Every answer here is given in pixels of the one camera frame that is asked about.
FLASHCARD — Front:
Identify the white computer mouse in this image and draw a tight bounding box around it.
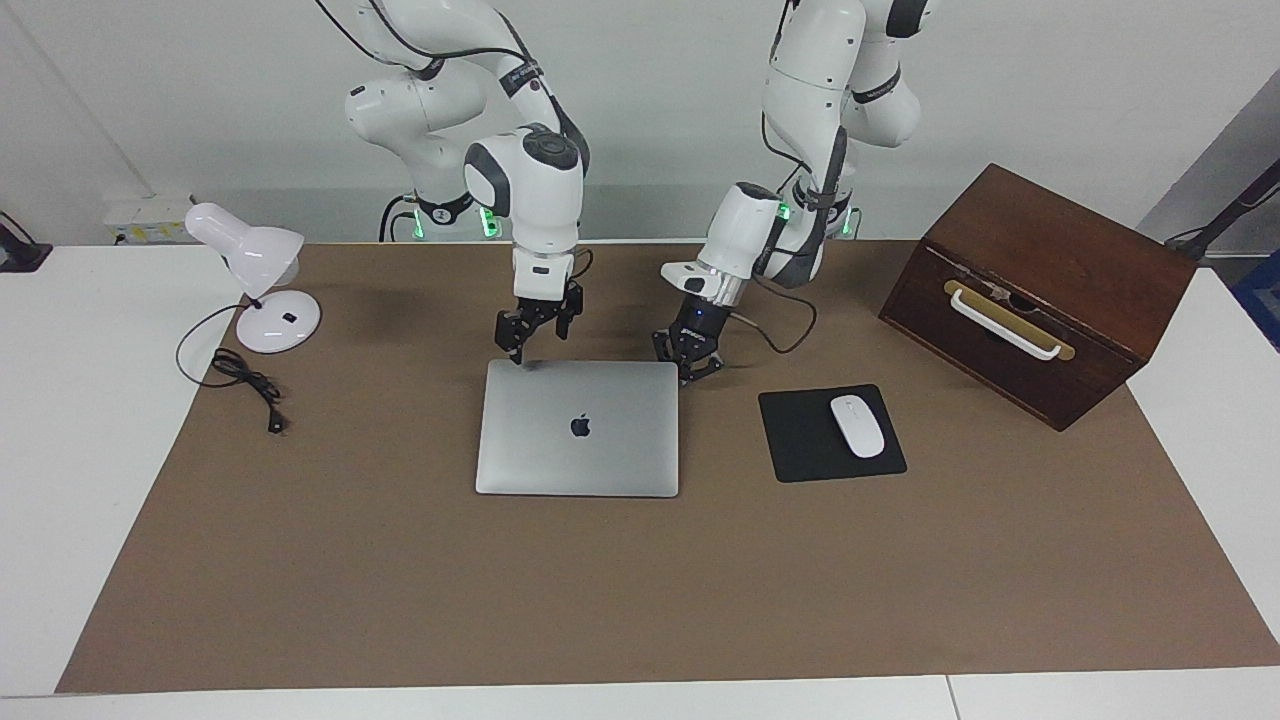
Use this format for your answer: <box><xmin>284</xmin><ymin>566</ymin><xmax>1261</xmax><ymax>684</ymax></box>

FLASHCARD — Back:
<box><xmin>830</xmin><ymin>395</ymin><xmax>887</xmax><ymax>460</ymax></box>

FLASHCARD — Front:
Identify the dark wooden box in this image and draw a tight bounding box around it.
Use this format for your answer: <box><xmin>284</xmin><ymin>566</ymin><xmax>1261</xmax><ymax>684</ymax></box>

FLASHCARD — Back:
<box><xmin>878</xmin><ymin>163</ymin><xmax>1199</xmax><ymax>433</ymax></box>

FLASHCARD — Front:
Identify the sleeved left arm cable harness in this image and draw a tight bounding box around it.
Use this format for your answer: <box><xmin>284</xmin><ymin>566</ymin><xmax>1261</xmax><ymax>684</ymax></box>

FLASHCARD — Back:
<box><xmin>730</xmin><ymin>0</ymin><xmax>931</xmax><ymax>356</ymax></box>

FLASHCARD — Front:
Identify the black clamp mount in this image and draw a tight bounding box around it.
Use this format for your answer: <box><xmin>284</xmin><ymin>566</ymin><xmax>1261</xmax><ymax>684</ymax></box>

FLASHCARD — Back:
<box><xmin>0</xmin><ymin>212</ymin><xmax>53</xmax><ymax>273</ymax></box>

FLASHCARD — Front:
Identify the white box handle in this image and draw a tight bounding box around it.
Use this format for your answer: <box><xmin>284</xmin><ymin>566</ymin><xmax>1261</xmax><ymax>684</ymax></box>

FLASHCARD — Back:
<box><xmin>948</xmin><ymin>288</ymin><xmax>1063</xmax><ymax>362</ymax></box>

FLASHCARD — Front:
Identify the sleeved arm cable harness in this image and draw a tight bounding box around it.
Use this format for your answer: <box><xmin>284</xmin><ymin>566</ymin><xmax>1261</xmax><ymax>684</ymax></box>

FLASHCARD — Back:
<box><xmin>315</xmin><ymin>0</ymin><xmax>596</xmax><ymax>281</ymax></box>
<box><xmin>730</xmin><ymin>0</ymin><xmax>931</xmax><ymax>356</ymax></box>

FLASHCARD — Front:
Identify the black mouse pad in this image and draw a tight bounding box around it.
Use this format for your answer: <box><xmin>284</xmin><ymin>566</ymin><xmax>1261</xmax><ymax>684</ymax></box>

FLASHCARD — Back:
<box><xmin>758</xmin><ymin>384</ymin><xmax>908</xmax><ymax>484</ymax></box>

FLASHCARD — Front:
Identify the silver laptop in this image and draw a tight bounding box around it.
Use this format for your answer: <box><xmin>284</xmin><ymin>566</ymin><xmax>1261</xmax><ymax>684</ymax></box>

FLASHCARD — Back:
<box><xmin>475</xmin><ymin>360</ymin><xmax>681</xmax><ymax>499</ymax></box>

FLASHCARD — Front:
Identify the black stand pole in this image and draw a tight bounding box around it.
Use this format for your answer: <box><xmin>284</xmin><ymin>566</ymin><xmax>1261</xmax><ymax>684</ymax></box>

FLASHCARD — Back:
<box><xmin>1165</xmin><ymin>160</ymin><xmax>1280</xmax><ymax>263</ymax></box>

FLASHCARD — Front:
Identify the white power strip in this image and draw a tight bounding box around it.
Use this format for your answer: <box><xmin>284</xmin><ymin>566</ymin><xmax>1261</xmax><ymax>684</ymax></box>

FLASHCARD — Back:
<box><xmin>103</xmin><ymin>195</ymin><xmax>193</xmax><ymax>246</ymax></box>

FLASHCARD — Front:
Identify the brown table mat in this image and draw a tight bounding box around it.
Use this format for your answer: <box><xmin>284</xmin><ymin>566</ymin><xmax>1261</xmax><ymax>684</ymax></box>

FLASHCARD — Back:
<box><xmin>55</xmin><ymin>240</ymin><xmax>1280</xmax><ymax>694</ymax></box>

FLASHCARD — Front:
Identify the blue crate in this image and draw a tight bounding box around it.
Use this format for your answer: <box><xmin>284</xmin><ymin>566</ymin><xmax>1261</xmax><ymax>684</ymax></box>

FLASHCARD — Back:
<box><xmin>1232</xmin><ymin>250</ymin><xmax>1280</xmax><ymax>351</ymax></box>

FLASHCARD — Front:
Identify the white desk lamp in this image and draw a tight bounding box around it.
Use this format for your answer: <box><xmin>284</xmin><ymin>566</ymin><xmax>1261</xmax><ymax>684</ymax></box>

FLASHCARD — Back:
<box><xmin>184</xmin><ymin>202</ymin><xmax>323</xmax><ymax>354</ymax></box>

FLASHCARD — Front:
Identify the black lamp power cable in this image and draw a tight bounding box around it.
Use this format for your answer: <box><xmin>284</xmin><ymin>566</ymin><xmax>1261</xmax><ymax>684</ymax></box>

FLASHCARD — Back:
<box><xmin>176</xmin><ymin>303</ymin><xmax>289</xmax><ymax>436</ymax></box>

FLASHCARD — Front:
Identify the sleeved right arm cable harness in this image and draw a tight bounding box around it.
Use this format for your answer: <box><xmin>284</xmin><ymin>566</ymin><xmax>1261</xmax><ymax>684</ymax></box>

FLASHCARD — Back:
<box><xmin>315</xmin><ymin>0</ymin><xmax>596</xmax><ymax>281</ymax></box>

